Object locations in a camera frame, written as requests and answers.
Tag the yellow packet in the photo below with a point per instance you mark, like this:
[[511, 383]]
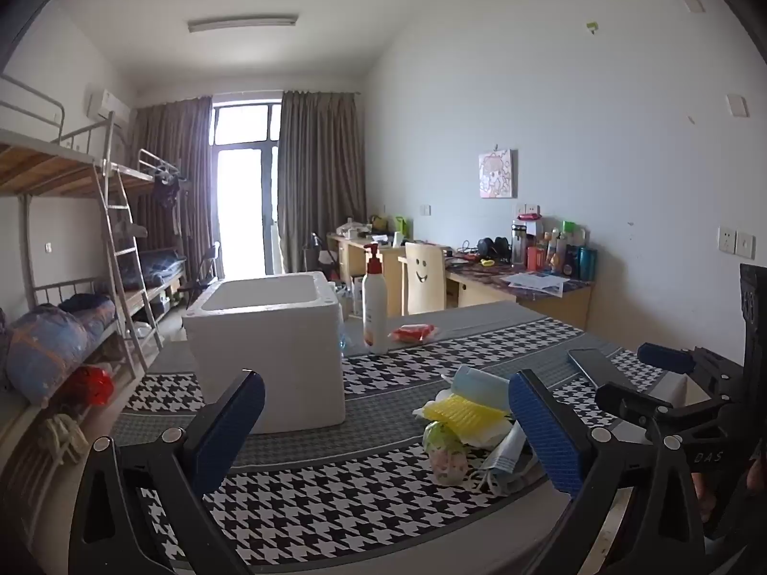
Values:
[[461, 413]]

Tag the person's right hand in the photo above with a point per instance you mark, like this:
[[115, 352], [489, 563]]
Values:
[[757, 474]]

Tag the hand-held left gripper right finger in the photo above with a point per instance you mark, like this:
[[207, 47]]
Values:
[[545, 431]]

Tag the black headphones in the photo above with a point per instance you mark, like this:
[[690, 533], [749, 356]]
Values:
[[492, 248]]

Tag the blue orange quilt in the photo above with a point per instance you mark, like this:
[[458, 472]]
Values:
[[48, 353]]

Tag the red snack packet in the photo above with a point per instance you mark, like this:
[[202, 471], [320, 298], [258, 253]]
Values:
[[413, 332]]

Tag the blue face mask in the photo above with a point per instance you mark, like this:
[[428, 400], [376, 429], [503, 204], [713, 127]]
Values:
[[479, 384]]

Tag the brown curtain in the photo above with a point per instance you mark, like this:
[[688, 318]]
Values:
[[320, 179], [174, 162]]

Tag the pink cartoon wall poster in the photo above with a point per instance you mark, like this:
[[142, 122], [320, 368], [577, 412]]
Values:
[[496, 173]]

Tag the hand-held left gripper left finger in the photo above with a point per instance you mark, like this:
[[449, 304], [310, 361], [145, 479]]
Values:
[[231, 431]]

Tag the white printed papers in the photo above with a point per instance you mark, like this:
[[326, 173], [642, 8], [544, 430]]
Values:
[[536, 284]]

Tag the black folding chair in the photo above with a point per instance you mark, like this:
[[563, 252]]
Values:
[[201, 278]]

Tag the houndstooth tablecloth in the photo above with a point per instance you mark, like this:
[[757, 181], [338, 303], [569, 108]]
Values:
[[335, 491]]

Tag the glass balcony door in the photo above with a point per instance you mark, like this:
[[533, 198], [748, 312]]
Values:
[[245, 191]]

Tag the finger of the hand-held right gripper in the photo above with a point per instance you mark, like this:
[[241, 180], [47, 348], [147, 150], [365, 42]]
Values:
[[665, 356], [629, 404]]

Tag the white lotion pump bottle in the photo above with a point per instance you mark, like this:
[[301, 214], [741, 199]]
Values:
[[376, 317]]

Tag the black smartphone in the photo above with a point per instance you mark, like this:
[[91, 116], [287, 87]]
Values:
[[593, 365]]

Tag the beige cloth bundle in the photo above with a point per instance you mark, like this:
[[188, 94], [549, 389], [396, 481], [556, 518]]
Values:
[[63, 440]]

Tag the white foam box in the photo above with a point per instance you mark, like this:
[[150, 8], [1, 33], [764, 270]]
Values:
[[275, 365]]

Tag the green box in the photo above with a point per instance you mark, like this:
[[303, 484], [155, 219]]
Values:
[[401, 225]]

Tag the dark hanging clothes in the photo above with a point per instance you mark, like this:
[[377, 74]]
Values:
[[168, 191]]

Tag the wooden smiley face chair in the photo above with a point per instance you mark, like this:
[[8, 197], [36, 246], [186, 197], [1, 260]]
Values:
[[422, 287]]

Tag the blue plaid bedding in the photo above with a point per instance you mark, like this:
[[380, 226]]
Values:
[[162, 269]]

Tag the white face mask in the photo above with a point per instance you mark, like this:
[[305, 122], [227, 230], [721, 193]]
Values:
[[506, 461]]

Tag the green pink small packet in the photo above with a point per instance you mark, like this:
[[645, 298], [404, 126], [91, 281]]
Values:
[[446, 455]]

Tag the metal bunk bed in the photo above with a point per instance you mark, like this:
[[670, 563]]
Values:
[[36, 167], [156, 182]]

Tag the row of toiletry bottles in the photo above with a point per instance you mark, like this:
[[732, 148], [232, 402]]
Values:
[[557, 254]]

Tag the red bag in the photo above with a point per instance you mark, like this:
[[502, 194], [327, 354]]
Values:
[[93, 386]]

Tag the ceiling tube light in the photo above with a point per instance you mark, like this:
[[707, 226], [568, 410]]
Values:
[[242, 23]]

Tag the white air conditioner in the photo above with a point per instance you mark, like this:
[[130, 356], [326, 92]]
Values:
[[108, 106]]

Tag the metal bunk bed ladder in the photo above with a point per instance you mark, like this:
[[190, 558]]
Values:
[[129, 251]]

